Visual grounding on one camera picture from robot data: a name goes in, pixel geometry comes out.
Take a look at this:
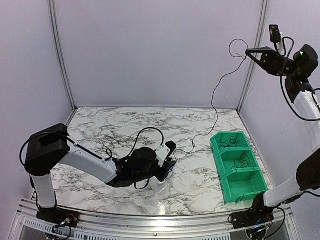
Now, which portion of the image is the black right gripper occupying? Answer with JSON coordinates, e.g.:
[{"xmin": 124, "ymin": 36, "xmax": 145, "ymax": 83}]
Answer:
[{"xmin": 246, "ymin": 46, "xmax": 299, "ymax": 76}]

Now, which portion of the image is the blue black wire bundle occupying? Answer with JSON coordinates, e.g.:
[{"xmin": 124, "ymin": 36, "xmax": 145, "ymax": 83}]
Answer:
[{"xmin": 167, "ymin": 159, "xmax": 178, "ymax": 180}]

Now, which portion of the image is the long black wire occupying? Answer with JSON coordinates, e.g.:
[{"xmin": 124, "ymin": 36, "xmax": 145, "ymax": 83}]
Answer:
[{"xmin": 218, "ymin": 134, "xmax": 241, "ymax": 151}]

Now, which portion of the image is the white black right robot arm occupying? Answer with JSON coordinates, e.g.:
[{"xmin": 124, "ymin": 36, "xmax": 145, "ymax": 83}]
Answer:
[{"xmin": 245, "ymin": 44, "xmax": 320, "ymax": 224}]

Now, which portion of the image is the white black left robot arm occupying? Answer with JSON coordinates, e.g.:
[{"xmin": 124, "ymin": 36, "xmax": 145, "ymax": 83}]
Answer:
[{"xmin": 19, "ymin": 123, "xmax": 177, "ymax": 223}]

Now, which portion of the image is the green three-compartment plastic bin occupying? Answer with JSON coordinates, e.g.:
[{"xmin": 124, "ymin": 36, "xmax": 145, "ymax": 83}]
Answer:
[{"xmin": 210, "ymin": 131, "xmax": 268, "ymax": 204}]

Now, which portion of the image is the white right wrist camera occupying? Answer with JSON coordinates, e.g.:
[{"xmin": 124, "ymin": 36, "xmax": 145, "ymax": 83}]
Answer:
[{"xmin": 269, "ymin": 24, "xmax": 287, "ymax": 56}]

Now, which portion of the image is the aluminium back-right corner post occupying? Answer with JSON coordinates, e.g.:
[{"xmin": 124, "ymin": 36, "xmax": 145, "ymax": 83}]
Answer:
[{"xmin": 236, "ymin": 0, "xmax": 270, "ymax": 113}]

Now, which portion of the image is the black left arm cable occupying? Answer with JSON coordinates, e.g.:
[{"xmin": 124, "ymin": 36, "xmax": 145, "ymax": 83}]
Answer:
[{"xmin": 106, "ymin": 127, "xmax": 165, "ymax": 190}]

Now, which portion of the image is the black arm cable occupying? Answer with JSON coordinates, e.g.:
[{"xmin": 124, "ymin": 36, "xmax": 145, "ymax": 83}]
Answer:
[
  {"xmin": 106, "ymin": 127, "xmax": 165, "ymax": 190},
  {"xmin": 279, "ymin": 36, "xmax": 320, "ymax": 122}
]

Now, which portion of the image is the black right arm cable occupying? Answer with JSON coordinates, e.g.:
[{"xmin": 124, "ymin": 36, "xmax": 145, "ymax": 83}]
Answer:
[{"xmin": 279, "ymin": 36, "xmax": 320, "ymax": 122}]

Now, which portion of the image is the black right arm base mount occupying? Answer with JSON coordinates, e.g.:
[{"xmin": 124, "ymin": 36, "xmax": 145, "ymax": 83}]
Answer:
[{"xmin": 227, "ymin": 192, "xmax": 275, "ymax": 229}]

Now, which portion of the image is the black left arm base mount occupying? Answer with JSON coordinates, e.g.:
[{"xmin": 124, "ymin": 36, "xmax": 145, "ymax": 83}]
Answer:
[{"xmin": 36, "ymin": 206, "xmax": 80, "ymax": 228}]

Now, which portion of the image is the aluminium front rail frame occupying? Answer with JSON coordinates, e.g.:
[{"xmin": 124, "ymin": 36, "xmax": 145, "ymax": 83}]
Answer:
[{"xmin": 9, "ymin": 197, "xmax": 295, "ymax": 240}]

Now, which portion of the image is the aluminium back-left corner post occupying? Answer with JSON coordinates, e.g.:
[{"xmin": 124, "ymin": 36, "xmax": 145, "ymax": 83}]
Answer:
[{"xmin": 47, "ymin": 0, "xmax": 77, "ymax": 111}]

